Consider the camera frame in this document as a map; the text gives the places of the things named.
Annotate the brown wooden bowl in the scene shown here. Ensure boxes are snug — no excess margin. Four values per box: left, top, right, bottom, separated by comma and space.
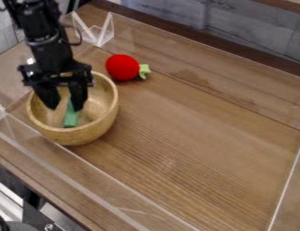
26, 71, 119, 145

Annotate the clear acrylic corner bracket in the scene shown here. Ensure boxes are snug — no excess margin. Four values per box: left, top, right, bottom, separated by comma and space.
70, 12, 115, 47

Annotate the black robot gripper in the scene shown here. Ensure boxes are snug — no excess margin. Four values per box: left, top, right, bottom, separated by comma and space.
18, 37, 94, 111

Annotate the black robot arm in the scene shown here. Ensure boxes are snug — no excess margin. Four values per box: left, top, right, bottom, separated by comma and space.
0, 0, 94, 111

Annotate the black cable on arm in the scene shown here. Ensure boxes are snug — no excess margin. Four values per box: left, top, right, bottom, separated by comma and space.
59, 21, 83, 47

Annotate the red plush radish toy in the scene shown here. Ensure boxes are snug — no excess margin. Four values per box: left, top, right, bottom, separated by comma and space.
106, 54, 151, 81

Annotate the black stand under table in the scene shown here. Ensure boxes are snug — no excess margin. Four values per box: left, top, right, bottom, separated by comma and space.
0, 198, 66, 231

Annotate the green rectangular block stick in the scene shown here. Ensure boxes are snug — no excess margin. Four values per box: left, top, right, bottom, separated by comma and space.
63, 100, 79, 128

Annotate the clear acrylic tray wall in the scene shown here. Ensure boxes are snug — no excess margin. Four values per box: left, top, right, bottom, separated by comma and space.
0, 105, 200, 231

